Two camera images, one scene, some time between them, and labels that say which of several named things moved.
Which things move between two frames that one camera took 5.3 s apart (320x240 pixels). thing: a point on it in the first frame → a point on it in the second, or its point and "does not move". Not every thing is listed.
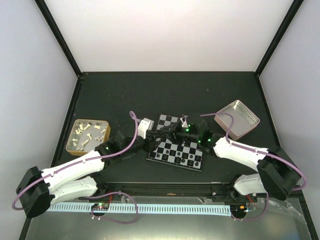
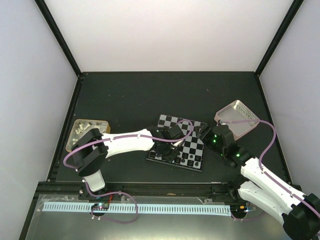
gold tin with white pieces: [85, 134] does not move
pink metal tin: [244, 120] does not move
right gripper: [175, 135] → [204, 134]
